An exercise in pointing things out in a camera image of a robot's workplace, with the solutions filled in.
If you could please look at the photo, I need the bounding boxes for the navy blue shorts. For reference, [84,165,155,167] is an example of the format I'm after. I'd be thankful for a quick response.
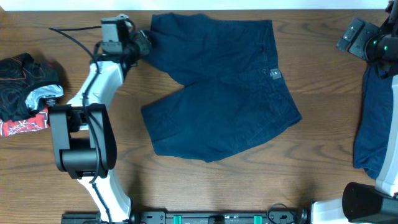
[142,13,302,162]

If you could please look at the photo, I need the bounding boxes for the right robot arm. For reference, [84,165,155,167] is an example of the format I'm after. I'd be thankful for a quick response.
[307,15,397,223]

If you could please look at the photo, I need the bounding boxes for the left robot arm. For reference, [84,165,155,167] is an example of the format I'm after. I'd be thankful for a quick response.
[49,28,151,223]

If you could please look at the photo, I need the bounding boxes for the navy blue garment pile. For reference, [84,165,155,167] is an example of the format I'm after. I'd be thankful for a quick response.
[353,65,393,179]

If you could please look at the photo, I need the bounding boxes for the black patterned folded garment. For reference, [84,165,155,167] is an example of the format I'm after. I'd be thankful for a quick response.
[1,53,63,121]

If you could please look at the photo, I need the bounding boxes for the red patterned folded garment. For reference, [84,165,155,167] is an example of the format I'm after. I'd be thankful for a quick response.
[1,108,49,137]

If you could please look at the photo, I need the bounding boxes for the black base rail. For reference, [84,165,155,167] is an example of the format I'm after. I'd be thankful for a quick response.
[112,208,311,224]

